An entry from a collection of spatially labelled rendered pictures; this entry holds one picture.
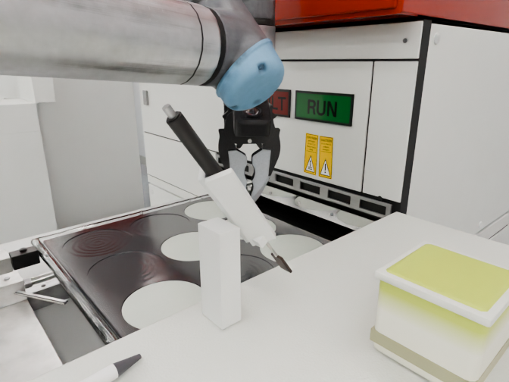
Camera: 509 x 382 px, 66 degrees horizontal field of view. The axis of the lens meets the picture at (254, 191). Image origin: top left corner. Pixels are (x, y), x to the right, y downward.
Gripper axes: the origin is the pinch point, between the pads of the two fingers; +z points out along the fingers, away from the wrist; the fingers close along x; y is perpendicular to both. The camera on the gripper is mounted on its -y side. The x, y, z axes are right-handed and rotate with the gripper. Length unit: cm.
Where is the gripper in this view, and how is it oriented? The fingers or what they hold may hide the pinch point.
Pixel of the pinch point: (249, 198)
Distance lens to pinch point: 59.2
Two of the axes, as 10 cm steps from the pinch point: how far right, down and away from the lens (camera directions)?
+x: -10.0, 0.3, -0.9
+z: 0.0, 9.5, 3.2
